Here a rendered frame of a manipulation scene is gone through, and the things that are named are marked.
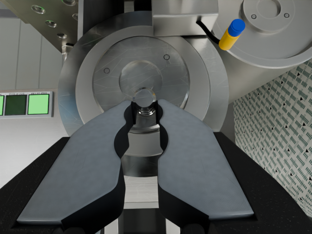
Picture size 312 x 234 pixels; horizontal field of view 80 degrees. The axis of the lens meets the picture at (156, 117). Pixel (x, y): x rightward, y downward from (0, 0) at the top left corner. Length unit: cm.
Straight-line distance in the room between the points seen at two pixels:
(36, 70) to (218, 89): 198
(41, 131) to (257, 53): 51
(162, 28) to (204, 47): 4
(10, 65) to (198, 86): 212
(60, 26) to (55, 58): 156
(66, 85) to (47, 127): 39
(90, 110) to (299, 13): 21
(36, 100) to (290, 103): 55
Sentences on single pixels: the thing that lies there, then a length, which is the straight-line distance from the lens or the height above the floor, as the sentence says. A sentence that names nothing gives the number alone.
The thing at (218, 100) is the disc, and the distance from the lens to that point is 17.
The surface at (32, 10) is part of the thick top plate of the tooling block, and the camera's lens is 49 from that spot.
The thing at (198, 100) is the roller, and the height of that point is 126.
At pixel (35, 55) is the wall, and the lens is 215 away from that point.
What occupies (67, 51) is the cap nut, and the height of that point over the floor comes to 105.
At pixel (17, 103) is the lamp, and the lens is 62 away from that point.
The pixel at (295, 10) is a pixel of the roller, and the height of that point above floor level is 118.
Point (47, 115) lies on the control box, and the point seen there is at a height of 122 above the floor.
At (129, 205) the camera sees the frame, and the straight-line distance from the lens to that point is 52.
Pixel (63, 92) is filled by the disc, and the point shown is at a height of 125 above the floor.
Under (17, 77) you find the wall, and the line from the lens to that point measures 215.
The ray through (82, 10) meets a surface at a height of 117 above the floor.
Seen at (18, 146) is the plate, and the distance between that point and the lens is 61.
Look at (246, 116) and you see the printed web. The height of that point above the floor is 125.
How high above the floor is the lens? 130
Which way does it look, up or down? 8 degrees down
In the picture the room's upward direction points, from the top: 178 degrees clockwise
